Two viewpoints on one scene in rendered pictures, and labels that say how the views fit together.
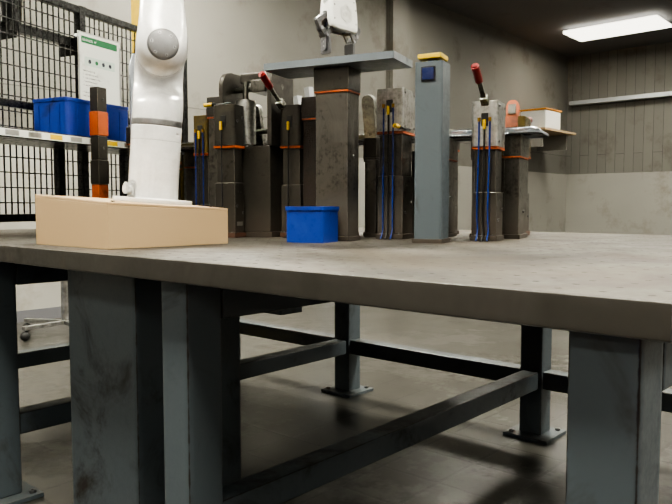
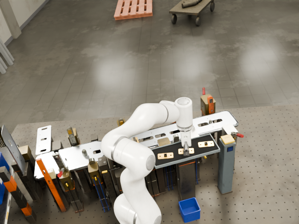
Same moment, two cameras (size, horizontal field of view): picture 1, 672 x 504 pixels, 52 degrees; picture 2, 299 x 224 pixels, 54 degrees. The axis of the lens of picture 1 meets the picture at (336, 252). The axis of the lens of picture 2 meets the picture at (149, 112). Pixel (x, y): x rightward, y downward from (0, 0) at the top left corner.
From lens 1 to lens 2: 2.00 m
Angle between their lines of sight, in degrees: 46
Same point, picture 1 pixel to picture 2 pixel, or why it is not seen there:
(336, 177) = (190, 187)
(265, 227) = not seen: hidden behind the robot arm
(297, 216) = (189, 215)
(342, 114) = (192, 169)
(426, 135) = (228, 166)
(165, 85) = not seen: hidden behind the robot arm
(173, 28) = (158, 213)
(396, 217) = (197, 174)
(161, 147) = not seen: outside the picture
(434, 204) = (230, 183)
